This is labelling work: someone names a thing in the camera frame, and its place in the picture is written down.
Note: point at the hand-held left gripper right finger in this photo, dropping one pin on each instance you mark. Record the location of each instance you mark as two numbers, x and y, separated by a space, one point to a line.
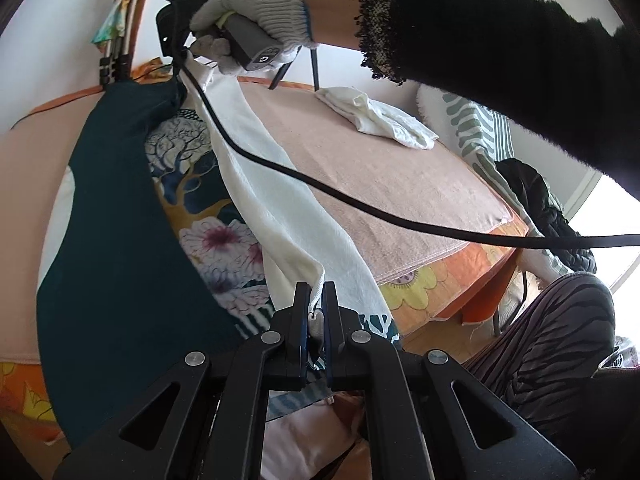
327 345

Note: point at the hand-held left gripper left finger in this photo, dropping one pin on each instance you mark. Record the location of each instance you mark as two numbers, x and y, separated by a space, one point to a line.
302 345

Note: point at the teal floral print garment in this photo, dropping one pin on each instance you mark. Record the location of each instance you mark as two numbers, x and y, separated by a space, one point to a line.
125 260

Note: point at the person's right forearm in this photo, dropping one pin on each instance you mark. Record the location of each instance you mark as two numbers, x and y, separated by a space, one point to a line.
475 35

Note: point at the person's right hand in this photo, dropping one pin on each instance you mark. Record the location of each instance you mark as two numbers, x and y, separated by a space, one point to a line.
270 10

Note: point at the crumpled orange cloth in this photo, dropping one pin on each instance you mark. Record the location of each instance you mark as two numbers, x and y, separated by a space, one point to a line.
150 67

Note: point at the folded tripod with cloth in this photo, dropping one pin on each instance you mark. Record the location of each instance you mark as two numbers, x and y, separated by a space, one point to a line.
117 15

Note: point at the pale pink cloth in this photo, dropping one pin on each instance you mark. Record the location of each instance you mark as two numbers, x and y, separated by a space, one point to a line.
310 440

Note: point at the black mini tripod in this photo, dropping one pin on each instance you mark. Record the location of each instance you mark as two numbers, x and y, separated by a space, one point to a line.
316 67

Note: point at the pink blanket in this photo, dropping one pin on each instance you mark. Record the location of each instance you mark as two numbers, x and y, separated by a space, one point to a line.
375 185

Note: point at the person's striped pants leg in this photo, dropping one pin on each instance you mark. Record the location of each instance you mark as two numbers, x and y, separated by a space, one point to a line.
545 340

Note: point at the white folded cloth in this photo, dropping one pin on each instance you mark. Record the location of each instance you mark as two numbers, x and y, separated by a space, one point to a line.
380 117

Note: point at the black jacket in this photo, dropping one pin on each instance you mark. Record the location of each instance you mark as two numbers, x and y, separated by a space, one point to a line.
540 195

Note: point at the green striped pillow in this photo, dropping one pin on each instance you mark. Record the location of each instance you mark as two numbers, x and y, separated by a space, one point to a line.
475 125

